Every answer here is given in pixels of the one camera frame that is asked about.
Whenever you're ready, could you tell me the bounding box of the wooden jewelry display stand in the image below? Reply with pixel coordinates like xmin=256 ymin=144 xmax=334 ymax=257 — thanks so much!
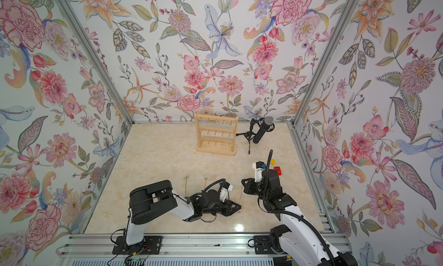
xmin=195 ymin=114 xmax=238 ymax=156

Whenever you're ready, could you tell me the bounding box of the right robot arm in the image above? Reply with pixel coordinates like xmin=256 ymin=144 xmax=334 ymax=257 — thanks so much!
xmin=242 ymin=169 xmax=358 ymax=266

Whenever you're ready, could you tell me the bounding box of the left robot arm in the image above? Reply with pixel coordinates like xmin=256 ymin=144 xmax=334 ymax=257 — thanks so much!
xmin=124 ymin=178 xmax=241 ymax=246

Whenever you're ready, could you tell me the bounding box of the red toy brick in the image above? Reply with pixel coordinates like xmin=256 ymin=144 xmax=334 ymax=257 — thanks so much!
xmin=273 ymin=166 xmax=282 ymax=176

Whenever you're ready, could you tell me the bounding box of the black microphone on tripod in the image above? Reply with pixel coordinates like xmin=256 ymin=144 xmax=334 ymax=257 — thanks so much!
xmin=235 ymin=116 xmax=275 ymax=154

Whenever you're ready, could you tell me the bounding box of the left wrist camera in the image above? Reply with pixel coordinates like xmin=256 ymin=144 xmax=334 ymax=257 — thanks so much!
xmin=219 ymin=182 xmax=233 ymax=203

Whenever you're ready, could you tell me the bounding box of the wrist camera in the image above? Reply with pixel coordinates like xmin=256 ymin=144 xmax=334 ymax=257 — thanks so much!
xmin=253 ymin=161 xmax=266 ymax=183
xmin=219 ymin=182 xmax=233 ymax=203

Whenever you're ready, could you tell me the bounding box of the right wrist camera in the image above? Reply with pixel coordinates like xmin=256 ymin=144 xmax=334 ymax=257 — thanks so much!
xmin=253 ymin=161 xmax=266 ymax=183

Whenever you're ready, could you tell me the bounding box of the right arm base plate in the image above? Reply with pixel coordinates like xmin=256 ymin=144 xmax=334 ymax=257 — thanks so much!
xmin=253 ymin=232 xmax=301 ymax=255

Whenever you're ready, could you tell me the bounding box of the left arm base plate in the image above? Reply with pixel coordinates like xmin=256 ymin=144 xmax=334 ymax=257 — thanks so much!
xmin=112 ymin=236 xmax=163 ymax=255

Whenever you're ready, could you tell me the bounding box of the aluminium mounting rail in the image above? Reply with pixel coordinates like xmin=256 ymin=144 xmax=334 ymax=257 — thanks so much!
xmin=55 ymin=233 xmax=259 ymax=258

